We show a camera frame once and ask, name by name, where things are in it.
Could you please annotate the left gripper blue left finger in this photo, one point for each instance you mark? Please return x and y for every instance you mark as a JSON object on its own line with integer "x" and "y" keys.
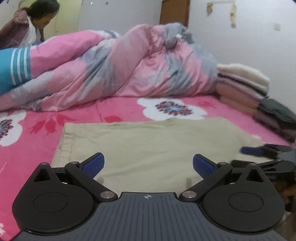
{"x": 83, "y": 175}

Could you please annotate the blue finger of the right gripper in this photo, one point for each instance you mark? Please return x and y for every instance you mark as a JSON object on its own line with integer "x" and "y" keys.
{"x": 270, "y": 151}

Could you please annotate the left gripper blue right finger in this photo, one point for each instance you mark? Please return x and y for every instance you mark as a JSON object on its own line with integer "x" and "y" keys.
{"x": 213, "y": 176}

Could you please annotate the beige khaki trousers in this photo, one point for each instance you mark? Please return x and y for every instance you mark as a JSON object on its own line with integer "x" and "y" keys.
{"x": 153, "y": 156}

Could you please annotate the stack of folded clothes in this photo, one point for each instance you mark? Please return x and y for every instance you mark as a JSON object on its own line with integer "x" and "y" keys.
{"x": 246, "y": 89}

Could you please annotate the pink floral fleece bedsheet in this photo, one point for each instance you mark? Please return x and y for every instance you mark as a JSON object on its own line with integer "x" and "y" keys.
{"x": 33, "y": 137}

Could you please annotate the pink grey floral duvet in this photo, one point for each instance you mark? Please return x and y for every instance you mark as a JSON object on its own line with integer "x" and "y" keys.
{"x": 147, "y": 61}

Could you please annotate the blue pink striped pillow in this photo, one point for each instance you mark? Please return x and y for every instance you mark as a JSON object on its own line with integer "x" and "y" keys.
{"x": 20, "y": 65}

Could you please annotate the child in maroon jacket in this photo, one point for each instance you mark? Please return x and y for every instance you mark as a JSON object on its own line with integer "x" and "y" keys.
{"x": 26, "y": 28}

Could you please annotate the brown wooden door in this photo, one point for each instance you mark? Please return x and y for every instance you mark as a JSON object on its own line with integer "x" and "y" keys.
{"x": 175, "y": 11}

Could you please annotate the white wall socket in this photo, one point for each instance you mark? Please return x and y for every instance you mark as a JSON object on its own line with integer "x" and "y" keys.
{"x": 277, "y": 27}

